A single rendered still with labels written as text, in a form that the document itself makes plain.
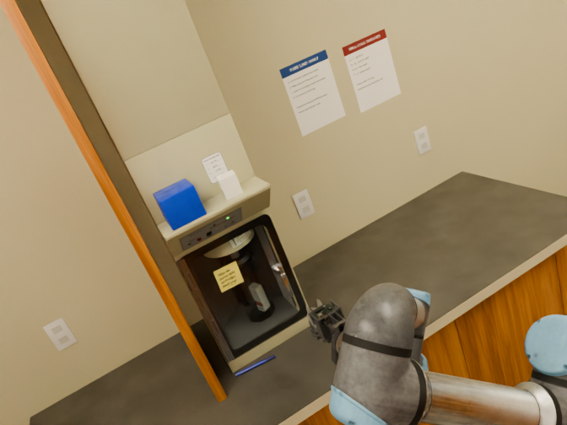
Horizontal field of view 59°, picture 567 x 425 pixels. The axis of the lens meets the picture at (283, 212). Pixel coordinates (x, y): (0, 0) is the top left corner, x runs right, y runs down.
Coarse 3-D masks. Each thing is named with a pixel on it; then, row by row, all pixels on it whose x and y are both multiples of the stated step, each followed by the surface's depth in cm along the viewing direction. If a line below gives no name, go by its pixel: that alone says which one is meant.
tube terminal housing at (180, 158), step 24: (216, 120) 139; (168, 144) 135; (192, 144) 138; (216, 144) 141; (240, 144) 144; (144, 168) 134; (168, 168) 137; (192, 168) 140; (240, 168) 146; (144, 192) 136; (216, 192) 144; (288, 336) 167; (240, 360) 162
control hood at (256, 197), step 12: (252, 180) 145; (252, 192) 137; (264, 192) 139; (204, 204) 141; (216, 204) 138; (228, 204) 135; (240, 204) 137; (252, 204) 141; (264, 204) 146; (204, 216) 133; (216, 216) 135; (168, 228) 135; (180, 228) 131; (192, 228) 133; (228, 228) 146; (168, 240) 131; (180, 252) 141
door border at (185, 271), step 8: (184, 264) 145; (184, 272) 145; (192, 280) 147; (192, 288) 148; (200, 296) 149; (200, 304) 150; (208, 312) 152; (208, 320) 152; (216, 328) 154; (224, 344) 157; (224, 352) 157
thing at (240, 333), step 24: (264, 216) 151; (216, 240) 147; (240, 240) 150; (264, 240) 153; (192, 264) 146; (216, 264) 149; (240, 264) 152; (264, 264) 155; (288, 264) 159; (216, 288) 151; (240, 288) 154; (264, 288) 158; (216, 312) 153; (240, 312) 156; (264, 312) 160; (288, 312) 163; (240, 336) 159; (264, 336) 162
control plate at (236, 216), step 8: (240, 208) 139; (224, 216) 137; (232, 216) 140; (240, 216) 143; (208, 224) 136; (216, 224) 139; (232, 224) 145; (192, 232) 135; (200, 232) 137; (216, 232) 143; (184, 240) 136; (192, 240) 139; (200, 240) 142; (184, 248) 140
